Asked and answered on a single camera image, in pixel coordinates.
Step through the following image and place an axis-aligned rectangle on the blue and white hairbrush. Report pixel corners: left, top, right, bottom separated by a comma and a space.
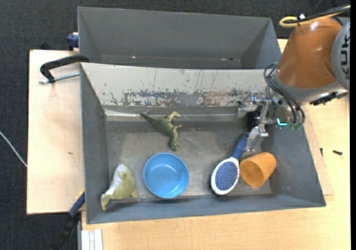
210, 133, 250, 196

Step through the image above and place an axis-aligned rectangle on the green and white toy whale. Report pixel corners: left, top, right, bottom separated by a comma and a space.
100, 163, 139, 212

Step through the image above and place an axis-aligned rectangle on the blue bowl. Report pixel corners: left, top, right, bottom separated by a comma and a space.
142, 152, 190, 199

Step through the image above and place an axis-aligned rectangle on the orange cup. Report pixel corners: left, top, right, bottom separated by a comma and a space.
239, 151, 278, 188

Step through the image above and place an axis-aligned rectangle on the grey metal bin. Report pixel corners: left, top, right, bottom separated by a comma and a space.
77, 6, 327, 224

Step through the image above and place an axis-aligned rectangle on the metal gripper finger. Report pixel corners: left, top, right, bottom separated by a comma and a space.
244, 124, 270, 153
236, 92, 264, 119

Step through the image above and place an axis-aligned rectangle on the green toy dinosaur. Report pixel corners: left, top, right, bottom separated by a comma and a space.
139, 111, 183, 152

